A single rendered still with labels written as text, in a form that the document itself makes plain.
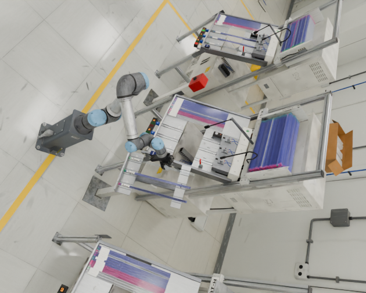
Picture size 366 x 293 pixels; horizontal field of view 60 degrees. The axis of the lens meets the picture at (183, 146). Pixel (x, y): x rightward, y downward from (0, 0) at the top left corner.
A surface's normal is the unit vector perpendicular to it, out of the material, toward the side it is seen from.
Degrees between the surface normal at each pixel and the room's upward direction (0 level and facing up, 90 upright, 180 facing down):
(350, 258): 90
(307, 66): 90
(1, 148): 0
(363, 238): 90
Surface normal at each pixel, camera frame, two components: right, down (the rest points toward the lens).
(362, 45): -0.33, 0.76
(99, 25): 0.70, -0.19
